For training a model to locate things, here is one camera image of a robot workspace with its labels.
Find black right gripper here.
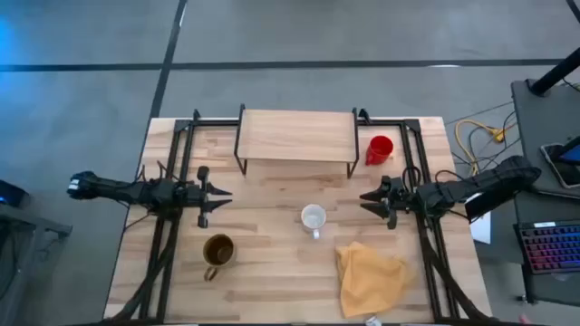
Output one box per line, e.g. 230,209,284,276
358,175,420,231

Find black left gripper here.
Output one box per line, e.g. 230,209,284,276
175,166,234,229

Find wooden shelf with black legs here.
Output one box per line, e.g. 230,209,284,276
233,103,361,179

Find brown ceramic mug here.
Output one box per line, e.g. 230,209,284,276
201,233,237,283

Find red plastic cup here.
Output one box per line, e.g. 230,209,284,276
364,134,395,168

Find white ceramic mug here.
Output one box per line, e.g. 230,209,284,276
300,203,328,241

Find yellow cloth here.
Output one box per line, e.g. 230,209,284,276
334,240,416,320

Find white paper sheet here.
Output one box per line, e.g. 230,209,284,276
469,192,493,246

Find backlit rainbow keyboard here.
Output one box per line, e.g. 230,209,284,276
514,219,580,276

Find grey side desk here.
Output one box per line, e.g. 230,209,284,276
510,78,580,309

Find tablet with dark screen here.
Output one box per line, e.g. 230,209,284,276
539,135,580,190

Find grey cart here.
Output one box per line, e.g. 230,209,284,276
0,198,73,326

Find black device with blue light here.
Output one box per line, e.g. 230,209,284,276
0,178,31,209

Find black slanted pole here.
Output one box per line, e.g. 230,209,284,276
528,46,580,97

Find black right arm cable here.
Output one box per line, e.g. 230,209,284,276
401,165,469,191

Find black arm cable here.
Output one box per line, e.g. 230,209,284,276
134,159,187,183
401,165,469,191

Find black metal table frame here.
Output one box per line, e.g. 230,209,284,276
108,108,500,326

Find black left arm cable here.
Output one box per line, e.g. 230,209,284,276
134,159,187,183

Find yellow floor cable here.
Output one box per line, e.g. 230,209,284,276
453,118,507,177

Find black floor cables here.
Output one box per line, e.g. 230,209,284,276
451,110,523,169

